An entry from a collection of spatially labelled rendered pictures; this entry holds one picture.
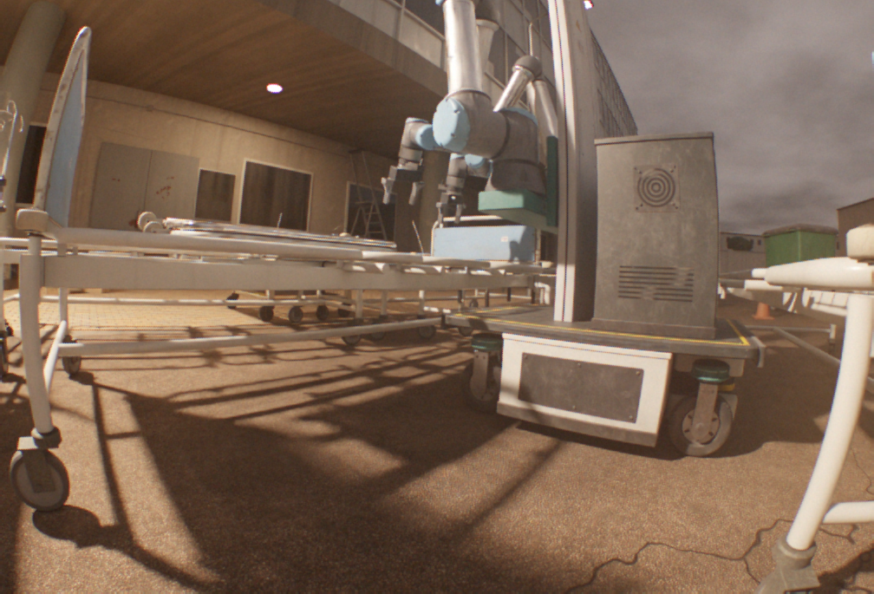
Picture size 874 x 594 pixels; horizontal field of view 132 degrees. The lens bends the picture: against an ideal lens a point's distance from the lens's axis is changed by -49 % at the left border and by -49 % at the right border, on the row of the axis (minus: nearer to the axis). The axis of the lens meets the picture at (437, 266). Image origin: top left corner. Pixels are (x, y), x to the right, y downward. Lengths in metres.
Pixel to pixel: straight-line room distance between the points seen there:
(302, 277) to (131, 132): 6.48
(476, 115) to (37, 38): 5.12
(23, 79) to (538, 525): 5.46
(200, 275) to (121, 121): 6.53
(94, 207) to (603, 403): 6.90
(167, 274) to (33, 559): 0.62
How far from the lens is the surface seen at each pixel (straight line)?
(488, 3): 1.54
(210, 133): 7.61
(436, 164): 8.19
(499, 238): 2.14
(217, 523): 0.76
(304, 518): 0.75
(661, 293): 1.00
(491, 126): 1.10
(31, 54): 5.39
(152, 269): 0.85
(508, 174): 1.13
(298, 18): 4.90
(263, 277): 0.93
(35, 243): 0.79
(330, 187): 8.75
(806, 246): 6.83
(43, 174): 0.80
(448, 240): 2.33
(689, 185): 1.03
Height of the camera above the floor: 0.46
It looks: level
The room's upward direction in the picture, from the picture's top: 3 degrees clockwise
